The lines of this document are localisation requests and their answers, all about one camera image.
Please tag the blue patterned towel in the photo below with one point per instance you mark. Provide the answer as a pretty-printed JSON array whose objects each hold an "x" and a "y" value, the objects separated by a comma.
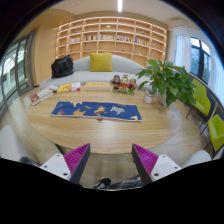
[{"x": 96, "y": 110}]

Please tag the three-figure figurine set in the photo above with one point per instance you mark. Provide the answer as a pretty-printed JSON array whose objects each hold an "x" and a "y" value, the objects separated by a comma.
[{"x": 124, "y": 85}]

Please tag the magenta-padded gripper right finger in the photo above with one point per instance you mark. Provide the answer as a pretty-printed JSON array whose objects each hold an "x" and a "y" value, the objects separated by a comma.
[{"x": 163, "y": 165}]

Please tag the green potted plant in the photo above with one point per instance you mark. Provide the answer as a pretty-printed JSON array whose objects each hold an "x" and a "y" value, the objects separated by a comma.
[{"x": 170, "y": 81}]

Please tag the glass door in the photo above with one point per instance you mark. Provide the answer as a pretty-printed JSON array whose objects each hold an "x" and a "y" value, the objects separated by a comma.
[{"x": 15, "y": 70}]

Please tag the wooden bookshelf unit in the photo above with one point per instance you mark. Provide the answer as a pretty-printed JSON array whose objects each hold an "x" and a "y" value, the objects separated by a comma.
[{"x": 110, "y": 33}]

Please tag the small patterned pouch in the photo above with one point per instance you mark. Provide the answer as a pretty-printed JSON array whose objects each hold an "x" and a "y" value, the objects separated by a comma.
[{"x": 53, "y": 88}]

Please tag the ceiling light strip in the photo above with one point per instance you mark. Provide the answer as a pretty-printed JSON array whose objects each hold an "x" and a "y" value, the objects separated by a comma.
[{"x": 120, "y": 5}]

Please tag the grey curved sofa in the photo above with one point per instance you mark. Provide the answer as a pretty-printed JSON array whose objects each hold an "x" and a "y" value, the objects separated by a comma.
[{"x": 80, "y": 76}]

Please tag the black bag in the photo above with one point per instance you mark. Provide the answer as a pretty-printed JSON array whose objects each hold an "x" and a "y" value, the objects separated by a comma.
[{"x": 62, "y": 67}]

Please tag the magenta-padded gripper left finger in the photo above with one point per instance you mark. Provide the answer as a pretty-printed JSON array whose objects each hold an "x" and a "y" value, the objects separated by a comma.
[{"x": 56, "y": 165}]

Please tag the dark-framed window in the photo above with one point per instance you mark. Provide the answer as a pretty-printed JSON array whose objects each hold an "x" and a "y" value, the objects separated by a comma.
[{"x": 200, "y": 58}]

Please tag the yellow and pink book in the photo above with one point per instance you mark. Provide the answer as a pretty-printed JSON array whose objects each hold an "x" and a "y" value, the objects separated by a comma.
[{"x": 68, "y": 87}]

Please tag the red and white book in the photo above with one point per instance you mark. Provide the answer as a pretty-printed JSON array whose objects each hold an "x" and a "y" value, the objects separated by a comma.
[{"x": 41, "y": 95}]

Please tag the yellow cushion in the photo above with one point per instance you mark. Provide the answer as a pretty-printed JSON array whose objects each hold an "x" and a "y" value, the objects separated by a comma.
[{"x": 101, "y": 62}]

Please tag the white curtain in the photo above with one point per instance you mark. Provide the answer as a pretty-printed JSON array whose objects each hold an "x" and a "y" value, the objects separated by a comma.
[{"x": 181, "y": 51}]

